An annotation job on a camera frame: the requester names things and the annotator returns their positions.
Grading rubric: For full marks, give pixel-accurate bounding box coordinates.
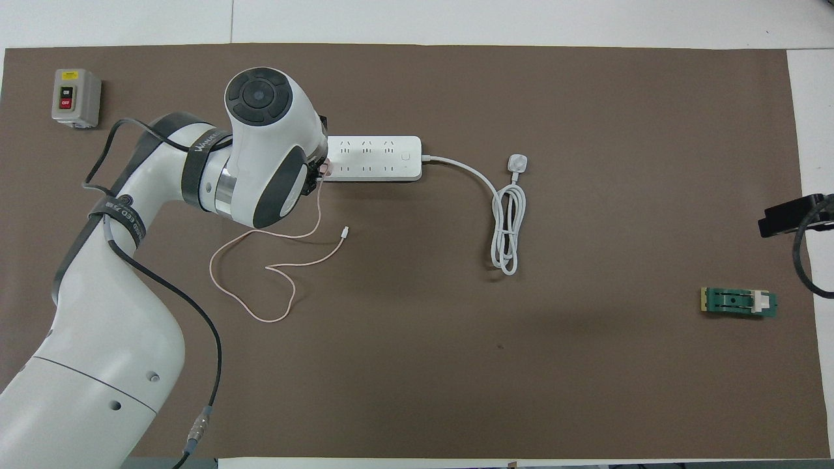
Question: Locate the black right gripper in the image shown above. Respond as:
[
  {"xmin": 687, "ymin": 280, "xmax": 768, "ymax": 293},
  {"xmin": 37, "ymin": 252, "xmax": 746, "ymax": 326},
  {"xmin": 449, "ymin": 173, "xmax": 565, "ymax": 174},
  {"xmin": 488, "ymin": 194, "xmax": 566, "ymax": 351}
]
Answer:
[{"xmin": 757, "ymin": 193, "xmax": 834, "ymax": 239}]

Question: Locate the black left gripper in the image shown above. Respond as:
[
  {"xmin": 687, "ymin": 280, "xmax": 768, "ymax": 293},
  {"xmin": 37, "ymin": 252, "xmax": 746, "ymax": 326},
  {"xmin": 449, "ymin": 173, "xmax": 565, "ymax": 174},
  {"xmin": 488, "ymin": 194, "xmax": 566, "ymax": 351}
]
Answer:
[{"xmin": 304, "ymin": 115, "xmax": 329, "ymax": 197}]

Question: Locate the pink charging cable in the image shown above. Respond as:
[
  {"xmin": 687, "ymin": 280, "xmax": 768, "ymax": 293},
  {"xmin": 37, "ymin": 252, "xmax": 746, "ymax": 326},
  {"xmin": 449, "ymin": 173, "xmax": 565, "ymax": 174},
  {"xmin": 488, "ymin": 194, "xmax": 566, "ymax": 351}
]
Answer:
[{"xmin": 208, "ymin": 173, "xmax": 351, "ymax": 323}]

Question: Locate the white power strip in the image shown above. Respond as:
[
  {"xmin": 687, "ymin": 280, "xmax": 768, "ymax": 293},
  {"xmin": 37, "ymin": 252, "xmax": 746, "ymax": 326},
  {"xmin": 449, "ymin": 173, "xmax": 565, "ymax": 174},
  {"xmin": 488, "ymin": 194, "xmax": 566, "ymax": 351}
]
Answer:
[{"xmin": 324, "ymin": 135, "xmax": 424, "ymax": 182}]

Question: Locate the brown table mat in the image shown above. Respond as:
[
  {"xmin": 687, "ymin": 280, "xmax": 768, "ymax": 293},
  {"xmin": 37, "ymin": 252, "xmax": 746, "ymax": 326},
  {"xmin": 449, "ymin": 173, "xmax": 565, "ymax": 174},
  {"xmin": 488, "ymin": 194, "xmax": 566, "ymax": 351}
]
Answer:
[{"xmin": 0, "ymin": 43, "xmax": 831, "ymax": 460}]

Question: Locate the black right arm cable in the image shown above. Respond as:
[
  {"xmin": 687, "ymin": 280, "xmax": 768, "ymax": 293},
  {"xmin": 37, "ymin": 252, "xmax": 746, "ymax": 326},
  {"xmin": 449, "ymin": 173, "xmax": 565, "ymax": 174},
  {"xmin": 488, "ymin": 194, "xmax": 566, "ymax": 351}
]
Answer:
[{"xmin": 792, "ymin": 195, "xmax": 834, "ymax": 301}]

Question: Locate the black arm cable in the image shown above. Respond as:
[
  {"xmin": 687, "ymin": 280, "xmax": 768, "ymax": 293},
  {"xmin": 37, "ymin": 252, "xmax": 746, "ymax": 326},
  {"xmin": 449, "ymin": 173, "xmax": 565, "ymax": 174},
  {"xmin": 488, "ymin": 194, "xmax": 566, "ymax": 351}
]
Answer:
[
  {"xmin": 792, "ymin": 195, "xmax": 834, "ymax": 301},
  {"xmin": 83, "ymin": 117, "xmax": 225, "ymax": 469}
]

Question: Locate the green knife switch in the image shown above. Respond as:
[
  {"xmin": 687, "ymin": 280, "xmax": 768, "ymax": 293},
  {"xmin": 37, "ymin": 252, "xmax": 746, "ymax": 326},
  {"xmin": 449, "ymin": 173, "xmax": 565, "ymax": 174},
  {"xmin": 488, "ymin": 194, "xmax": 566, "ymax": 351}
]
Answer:
[{"xmin": 700, "ymin": 287, "xmax": 778, "ymax": 320}]

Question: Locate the white power cord with plug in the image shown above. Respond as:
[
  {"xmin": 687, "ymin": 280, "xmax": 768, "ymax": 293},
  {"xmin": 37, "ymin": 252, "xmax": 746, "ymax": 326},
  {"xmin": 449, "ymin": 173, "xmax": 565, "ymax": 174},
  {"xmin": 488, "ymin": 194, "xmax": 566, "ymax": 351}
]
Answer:
[{"xmin": 422, "ymin": 153, "xmax": 530, "ymax": 276}]

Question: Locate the grey on-off switch box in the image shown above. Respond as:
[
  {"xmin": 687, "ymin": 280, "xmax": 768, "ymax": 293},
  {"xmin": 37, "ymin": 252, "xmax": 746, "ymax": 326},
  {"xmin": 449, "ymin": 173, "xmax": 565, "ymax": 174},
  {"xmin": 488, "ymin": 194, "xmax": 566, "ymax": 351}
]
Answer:
[{"xmin": 51, "ymin": 68, "xmax": 102, "ymax": 129}]

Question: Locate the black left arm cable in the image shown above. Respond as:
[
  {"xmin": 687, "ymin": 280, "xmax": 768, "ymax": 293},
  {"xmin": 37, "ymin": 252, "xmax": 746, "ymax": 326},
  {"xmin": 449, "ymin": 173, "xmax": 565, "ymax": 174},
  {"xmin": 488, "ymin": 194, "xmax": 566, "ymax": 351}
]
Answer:
[{"xmin": 83, "ymin": 117, "xmax": 225, "ymax": 469}]

